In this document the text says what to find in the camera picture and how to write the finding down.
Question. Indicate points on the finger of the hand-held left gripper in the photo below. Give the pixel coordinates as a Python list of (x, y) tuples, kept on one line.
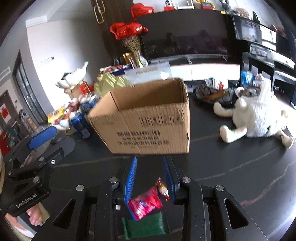
[(62, 148), (42, 138)]

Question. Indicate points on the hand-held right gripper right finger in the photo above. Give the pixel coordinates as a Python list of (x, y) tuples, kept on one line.
[(167, 180)]

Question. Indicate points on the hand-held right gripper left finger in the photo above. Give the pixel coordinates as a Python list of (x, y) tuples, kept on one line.
[(130, 180)]

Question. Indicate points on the red gold candy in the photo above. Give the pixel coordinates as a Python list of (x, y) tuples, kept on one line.
[(162, 188)]

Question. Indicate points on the pink snack packet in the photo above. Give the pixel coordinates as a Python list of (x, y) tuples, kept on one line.
[(143, 204)]

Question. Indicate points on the dark green snack packet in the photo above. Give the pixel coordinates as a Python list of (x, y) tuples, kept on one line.
[(143, 228)]

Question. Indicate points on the brown cardboard box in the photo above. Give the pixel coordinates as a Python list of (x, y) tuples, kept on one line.
[(143, 120)]

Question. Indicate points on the pile of snacks in stand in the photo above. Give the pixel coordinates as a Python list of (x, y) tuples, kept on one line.
[(60, 113)]

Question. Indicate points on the red snacks on cabinet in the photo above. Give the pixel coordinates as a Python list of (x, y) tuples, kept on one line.
[(113, 68)]

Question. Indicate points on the dark bowl of snacks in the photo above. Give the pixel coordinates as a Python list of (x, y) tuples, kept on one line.
[(208, 93)]

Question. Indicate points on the person's left hand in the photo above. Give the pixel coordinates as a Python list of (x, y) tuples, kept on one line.
[(34, 213)]

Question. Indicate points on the blue drink can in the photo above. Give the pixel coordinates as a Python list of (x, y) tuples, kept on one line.
[(79, 124)]

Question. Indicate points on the black glass door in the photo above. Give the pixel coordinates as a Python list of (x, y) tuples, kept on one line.
[(27, 92)]

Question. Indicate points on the blue snack bag box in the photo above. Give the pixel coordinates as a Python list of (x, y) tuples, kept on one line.
[(90, 103)]

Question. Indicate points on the cardboard boxes on floor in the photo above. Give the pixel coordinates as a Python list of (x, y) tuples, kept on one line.
[(77, 90)]

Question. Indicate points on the white shell tiered stand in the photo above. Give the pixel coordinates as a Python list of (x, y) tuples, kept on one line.
[(74, 76)]

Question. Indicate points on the yellow green gift bags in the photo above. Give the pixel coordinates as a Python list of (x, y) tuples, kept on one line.
[(111, 83)]

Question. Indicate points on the clear plastic box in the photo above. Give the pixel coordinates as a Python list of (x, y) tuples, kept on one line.
[(148, 72)]

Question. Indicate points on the white plush sheep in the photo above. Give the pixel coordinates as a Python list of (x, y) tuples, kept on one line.
[(256, 115)]

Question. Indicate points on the gold gift box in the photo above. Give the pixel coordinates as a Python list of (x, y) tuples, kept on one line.
[(128, 59)]

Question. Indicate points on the white television cabinet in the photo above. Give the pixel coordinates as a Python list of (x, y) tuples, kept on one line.
[(208, 72)]

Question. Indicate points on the dried flowers in vase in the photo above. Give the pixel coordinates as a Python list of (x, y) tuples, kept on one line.
[(134, 48)]

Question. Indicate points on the blue snack bag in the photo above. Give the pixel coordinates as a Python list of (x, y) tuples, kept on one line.
[(247, 78)]

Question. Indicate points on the red heart balloon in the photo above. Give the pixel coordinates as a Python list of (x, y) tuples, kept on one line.
[(142, 9), (115, 29), (130, 31)]

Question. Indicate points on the black television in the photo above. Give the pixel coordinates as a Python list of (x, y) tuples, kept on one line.
[(185, 34)]

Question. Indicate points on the black piano bench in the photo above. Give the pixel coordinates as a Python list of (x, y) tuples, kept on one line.
[(266, 67)]

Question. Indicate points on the black piano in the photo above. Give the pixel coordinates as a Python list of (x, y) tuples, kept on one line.
[(263, 34)]

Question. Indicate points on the white router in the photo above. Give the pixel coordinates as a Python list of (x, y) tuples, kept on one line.
[(186, 2)]

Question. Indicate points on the red desk clock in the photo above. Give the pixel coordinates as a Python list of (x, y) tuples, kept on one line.
[(207, 4)]

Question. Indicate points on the brown plush toy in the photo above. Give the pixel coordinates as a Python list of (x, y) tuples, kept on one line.
[(241, 12)]

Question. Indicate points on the grey bunny plush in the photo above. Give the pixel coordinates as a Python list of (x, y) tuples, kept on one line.
[(225, 4)]

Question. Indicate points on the gold wall ornament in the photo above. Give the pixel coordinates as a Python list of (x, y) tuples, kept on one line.
[(99, 11)]

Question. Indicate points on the white red camera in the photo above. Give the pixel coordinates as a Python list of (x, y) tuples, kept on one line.
[(168, 4)]

